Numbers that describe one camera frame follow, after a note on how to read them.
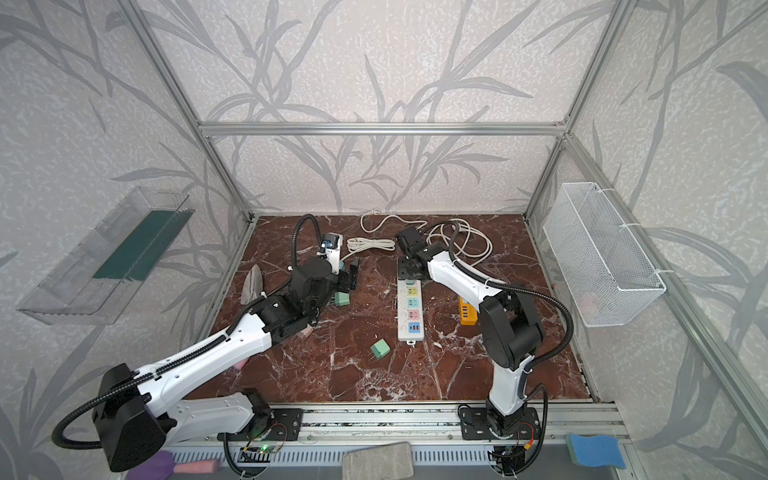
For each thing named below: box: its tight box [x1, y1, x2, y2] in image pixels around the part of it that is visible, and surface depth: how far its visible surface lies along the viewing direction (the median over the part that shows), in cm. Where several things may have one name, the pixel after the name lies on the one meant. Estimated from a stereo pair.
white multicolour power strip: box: [397, 279, 424, 345], surface depth 93 cm
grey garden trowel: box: [240, 264, 263, 305], surface depth 101 cm
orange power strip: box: [459, 297, 479, 326], surface depth 93 cm
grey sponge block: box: [342, 441, 414, 480], surface depth 67 cm
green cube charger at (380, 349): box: [370, 338, 391, 361], surface depth 86 cm
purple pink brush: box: [126, 451, 221, 480], surface depth 68 cm
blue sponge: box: [566, 433, 627, 469], surface depth 70 cm
